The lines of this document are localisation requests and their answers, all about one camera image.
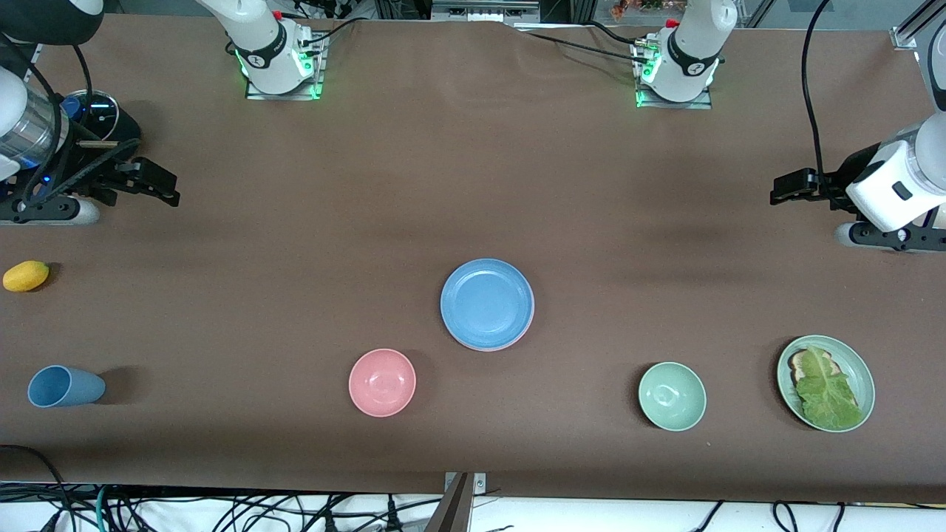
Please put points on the pink shallow plate bowl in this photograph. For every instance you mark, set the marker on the pink shallow plate bowl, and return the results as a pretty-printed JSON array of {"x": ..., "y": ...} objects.
[{"x": 522, "y": 337}]

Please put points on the blue shallow plate bowl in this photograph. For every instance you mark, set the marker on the blue shallow plate bowl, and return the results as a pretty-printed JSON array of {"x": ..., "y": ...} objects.
[{"x": 487, "y": 303}]

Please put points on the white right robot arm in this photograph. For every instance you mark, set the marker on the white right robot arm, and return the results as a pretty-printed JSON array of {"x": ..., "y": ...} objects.
[{"x": 259, "y": 44}]

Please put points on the glass pot lid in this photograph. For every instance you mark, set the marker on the glass pot lid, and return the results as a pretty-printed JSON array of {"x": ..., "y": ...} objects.
[{"x": 103, "y": 111}]

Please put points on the yellow lemon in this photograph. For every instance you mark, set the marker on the yellow lemon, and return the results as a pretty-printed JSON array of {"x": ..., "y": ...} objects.
[{"x": 26, "y": 275}]

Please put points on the bread slice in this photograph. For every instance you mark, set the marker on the bread slice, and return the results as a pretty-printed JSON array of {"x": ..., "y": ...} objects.
[{"x": 797, "y": 362}]

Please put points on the green oval plate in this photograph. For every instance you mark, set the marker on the green oval plate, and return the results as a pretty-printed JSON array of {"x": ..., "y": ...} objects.
[{"x": 857, "y": 369}]

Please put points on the green lettuce leaf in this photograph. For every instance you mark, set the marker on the green lettuce leaf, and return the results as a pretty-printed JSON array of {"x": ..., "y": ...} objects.
[{"x": 828, "y": 391}]

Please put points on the blue plastic cup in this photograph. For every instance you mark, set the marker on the blue plastic cup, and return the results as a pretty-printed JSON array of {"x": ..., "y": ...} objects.
[{"x": 66, "y": 386}]

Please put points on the green deep bowl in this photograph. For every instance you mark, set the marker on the green deep bowl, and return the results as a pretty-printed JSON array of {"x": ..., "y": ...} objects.
[{"x": 672, "y": 396}]

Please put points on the artificial flowers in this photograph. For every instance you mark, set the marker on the artificial flowers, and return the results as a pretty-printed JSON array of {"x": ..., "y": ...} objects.
[{"x": 635, "y": 7}]

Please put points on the pink deep bowl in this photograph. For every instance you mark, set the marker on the pink deep bowl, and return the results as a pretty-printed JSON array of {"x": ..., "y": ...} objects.
[{"x": 382, "y": 382}]

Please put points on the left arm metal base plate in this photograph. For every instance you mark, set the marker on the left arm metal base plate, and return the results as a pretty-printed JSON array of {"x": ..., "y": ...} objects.
[{"x": 650, "y": 103}]

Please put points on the aluminium frame profile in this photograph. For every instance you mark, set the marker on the aluminium frame profile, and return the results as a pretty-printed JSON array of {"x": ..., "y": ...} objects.
[{"x": 916, "y": 26}]

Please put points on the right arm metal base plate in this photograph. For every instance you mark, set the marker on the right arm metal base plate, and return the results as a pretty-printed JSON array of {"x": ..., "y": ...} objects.
[{"x": 314, "y": 74}]

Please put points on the metal table bracket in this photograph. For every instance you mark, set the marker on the metal table bracket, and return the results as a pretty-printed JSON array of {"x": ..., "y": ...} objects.
[{"x": 479, "y": 482}]

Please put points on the brown stand post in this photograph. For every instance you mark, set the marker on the brown stand post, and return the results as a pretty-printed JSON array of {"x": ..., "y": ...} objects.
[{"x": 452, "y": 510}]

